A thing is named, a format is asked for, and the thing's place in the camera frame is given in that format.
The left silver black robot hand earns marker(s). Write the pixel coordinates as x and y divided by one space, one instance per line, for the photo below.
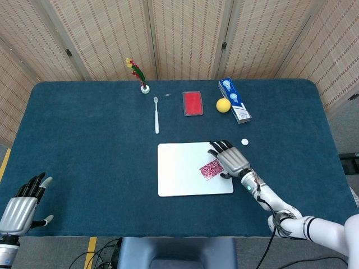
18 213

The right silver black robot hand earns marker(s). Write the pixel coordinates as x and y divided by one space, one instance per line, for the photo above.
234 161

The small white round disc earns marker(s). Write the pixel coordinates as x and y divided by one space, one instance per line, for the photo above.
245 141

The red white patterned playing cards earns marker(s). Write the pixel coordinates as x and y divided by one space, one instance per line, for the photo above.
211 169

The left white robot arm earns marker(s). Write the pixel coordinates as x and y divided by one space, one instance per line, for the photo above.
7 252

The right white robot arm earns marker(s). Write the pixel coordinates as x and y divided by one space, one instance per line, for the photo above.
303 221

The white rectangular board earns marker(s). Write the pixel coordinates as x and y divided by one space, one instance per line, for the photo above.
182 171

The blue light bulb box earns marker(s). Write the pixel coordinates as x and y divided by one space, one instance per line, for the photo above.
238 105

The yellow ball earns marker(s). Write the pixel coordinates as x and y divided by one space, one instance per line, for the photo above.
223 105

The red ink pad case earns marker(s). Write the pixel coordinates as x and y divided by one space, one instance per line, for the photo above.
193 103

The white toothbrush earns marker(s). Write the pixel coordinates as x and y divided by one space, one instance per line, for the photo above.
156 117

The blue felt table cloth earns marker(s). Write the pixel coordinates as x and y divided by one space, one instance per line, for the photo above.
98 157

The blue grey robot torso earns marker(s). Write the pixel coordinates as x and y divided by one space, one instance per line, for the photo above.
176 252

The colourful feather shuttlecock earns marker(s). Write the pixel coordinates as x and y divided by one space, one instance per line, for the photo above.
145 89

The black metal stand foot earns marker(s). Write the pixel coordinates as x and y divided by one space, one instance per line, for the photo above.
350 156

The black screen hinge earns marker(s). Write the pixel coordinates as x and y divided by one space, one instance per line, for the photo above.
68 52
223 45
353 97

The white sneaker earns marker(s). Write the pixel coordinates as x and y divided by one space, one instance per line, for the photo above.
355 197

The woven beige folding screen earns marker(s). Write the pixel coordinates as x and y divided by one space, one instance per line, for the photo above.
182 36

